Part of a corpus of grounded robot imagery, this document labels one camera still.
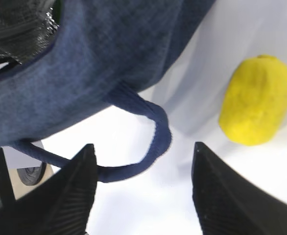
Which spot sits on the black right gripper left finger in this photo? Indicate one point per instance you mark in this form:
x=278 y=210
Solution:
x=59 y=206

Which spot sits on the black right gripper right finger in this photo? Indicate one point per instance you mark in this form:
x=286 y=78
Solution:
x=228 y=204

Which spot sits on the yellow lemon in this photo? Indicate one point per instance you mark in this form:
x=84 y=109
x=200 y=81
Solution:
x=255 y=101

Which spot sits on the navy blue insulated lunch bag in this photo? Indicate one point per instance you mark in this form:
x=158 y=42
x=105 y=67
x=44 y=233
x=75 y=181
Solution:
x=67 y=60

